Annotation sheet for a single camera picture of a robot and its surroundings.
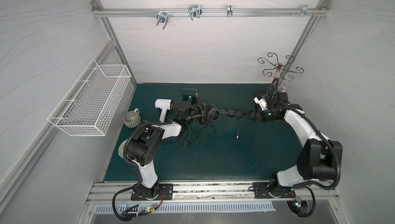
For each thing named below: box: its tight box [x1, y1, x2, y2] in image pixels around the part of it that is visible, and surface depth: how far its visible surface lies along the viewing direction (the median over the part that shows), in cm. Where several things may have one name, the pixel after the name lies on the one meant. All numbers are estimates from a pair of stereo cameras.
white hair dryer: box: [154, 98, 174, 123], surface depth 103 cm
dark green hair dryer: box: [182, 87, 199, 105], surface depth 110 cm
